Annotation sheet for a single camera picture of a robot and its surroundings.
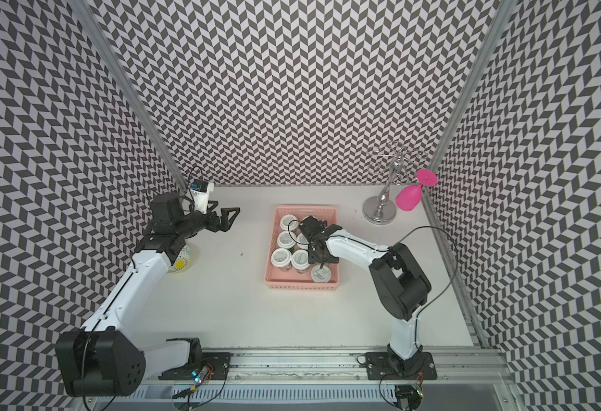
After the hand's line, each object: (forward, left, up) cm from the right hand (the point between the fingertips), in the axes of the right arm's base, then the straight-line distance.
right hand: (323, 259), depth 92 cm
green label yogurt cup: (+6, +14, +4) cm, 15 cm away
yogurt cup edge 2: (-3, +8, +4) cm, 10 cm away
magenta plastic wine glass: (+19, -32, +13) cm, 40 cm away
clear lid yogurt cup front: (-7, +1, +1) cm, 7 cm away
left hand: (+6, +30, +23) cm, 38 cm away
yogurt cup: (-2, +7, +16) cm, 17 cm away
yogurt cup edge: (-2, +15, +5) cm, 16 cm away
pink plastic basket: (-6, +13, -4) cm, 15 cm away
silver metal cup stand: (+24, -25, -1) cm, 34 cm away
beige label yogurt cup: (+13, +14, +4) cm, 19 cm away
